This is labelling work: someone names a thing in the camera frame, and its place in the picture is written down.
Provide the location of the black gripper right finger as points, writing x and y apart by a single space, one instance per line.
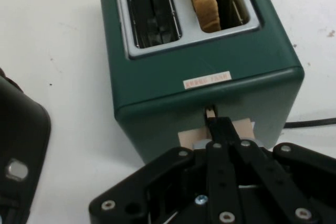
275 176

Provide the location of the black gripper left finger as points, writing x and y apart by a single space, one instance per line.
220 171

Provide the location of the toasted bread slice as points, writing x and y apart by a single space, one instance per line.
204 6

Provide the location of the white red toaster sticker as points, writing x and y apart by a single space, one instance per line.
207 79

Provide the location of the dark green toaster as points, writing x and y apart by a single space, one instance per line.
162 77

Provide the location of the black coffee machine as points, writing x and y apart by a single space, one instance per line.
23 142

